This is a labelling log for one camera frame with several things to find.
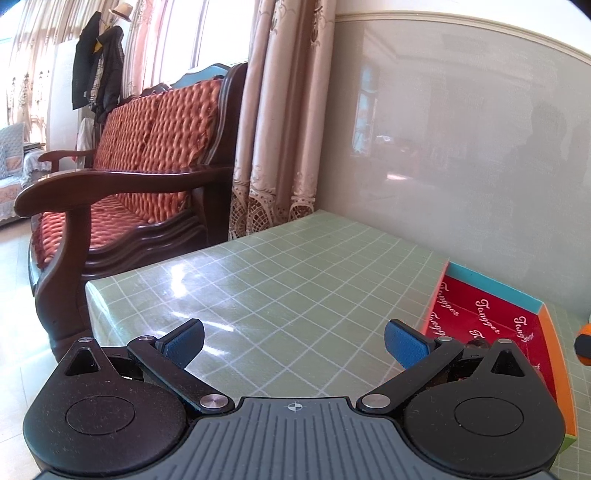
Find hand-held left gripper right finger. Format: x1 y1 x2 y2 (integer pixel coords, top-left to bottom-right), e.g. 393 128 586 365
358 319 536 413

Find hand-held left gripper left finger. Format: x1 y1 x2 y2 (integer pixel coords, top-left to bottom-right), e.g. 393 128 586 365
55 319 234 415

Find orange red cardboard box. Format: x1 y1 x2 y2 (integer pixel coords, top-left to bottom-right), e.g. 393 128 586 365
422 261 579 437

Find green checkered tablecloth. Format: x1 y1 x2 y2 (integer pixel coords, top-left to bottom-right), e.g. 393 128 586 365
85 210 591 480

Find orange quilted sofa cushion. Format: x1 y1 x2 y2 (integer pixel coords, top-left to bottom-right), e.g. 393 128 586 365
31 78 228 271

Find armchair with patterned cover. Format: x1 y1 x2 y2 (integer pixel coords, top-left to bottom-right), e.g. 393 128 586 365
0 122 48 228

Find beige patterned curtain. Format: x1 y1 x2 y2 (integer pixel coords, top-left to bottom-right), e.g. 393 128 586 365
228 0 338 241

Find white panel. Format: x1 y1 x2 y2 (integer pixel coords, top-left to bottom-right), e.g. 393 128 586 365
47 39 100 154

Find dark hanging jackets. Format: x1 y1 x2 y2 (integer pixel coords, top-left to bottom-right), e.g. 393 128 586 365
71 11 125 117

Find dark wooden sofa frame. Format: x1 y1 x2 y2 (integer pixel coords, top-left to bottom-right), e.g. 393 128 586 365
14 62 250 365

